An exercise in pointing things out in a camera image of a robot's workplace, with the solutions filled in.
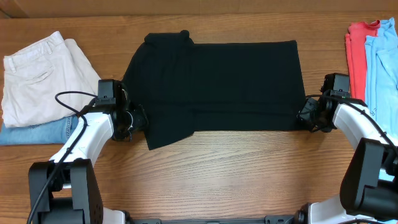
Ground black t-shirt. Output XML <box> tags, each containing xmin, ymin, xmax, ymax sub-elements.
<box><xmin>123</xmin><ymin>30</ymin><xmax>305</xmax><ymax>149</ymax></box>

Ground light blue t-shirt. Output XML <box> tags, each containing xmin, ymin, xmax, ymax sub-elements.
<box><xmin>364</xmin><ymin>17</ymin><xmax>397</xmax><ymax>143</ymax></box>

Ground red t-shirt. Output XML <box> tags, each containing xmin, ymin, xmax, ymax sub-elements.
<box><xmin>345</xmin><ymin>20</ymin><xmax>381</xmax><ymax>101</ymax></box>

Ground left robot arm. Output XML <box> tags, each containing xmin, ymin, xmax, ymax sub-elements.
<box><xmin>27</xmin><ymin>79</ymin><xmax>149</xmax><ymax>223</ymax></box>

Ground blue folded jeans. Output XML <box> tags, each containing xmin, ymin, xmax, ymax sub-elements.
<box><xmin>1</xmin><ymin>115</ymin><xmax>78</xmax><ymax>146</ymax></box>

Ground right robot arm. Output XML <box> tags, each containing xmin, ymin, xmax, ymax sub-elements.
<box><xmin>291</xmin><ymin>73</ymin><xmax>397</xmax><ymax>223</ymax></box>

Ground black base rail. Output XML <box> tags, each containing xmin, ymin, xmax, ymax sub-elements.
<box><xmin>126</xmin><ymin>215</ymin><xmax>294</xmax><ymax>224</ymax></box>

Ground beige folded trousers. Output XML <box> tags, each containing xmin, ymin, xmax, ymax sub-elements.
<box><xmin>1</xmin><ymin>31</ymin><xmax>100</xmax><ymax>128</ymax></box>

